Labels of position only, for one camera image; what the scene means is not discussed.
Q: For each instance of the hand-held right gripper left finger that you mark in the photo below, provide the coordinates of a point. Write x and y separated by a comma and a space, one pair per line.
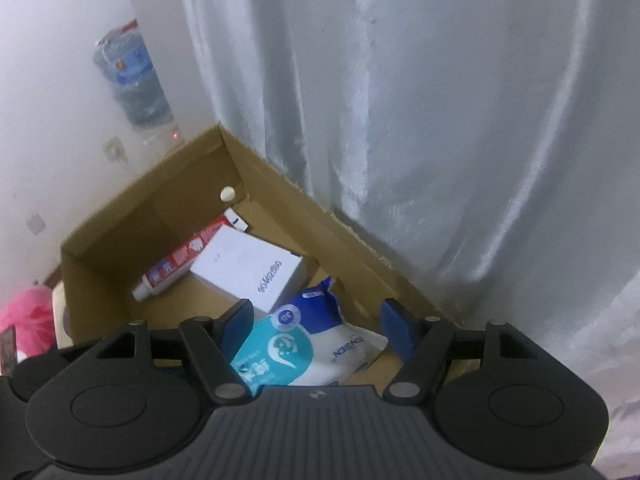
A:
237, 325

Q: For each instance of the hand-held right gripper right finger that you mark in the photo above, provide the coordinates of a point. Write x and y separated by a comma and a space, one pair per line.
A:
397, 327

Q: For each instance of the white blue teal soft packet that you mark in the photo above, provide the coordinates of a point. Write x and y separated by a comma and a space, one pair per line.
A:
300, 340

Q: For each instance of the small white carton box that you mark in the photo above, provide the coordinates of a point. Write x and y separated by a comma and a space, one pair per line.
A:
240, 260

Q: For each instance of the brown cardboard box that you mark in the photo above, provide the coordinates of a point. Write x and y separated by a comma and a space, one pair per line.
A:
165, 195

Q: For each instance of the red and white toothpaste tube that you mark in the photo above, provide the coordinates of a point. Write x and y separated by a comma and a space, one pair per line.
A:
172, 262

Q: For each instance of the grey shiny curtain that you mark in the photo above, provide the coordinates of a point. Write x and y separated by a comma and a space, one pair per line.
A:
425, 135

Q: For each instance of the white water dispenser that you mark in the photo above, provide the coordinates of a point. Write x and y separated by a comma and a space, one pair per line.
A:
165, 137

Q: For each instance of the pink plush toy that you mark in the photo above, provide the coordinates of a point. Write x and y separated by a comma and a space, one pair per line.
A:
27, 320

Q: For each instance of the white wall socket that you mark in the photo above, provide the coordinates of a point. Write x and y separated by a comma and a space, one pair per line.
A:
114, 149

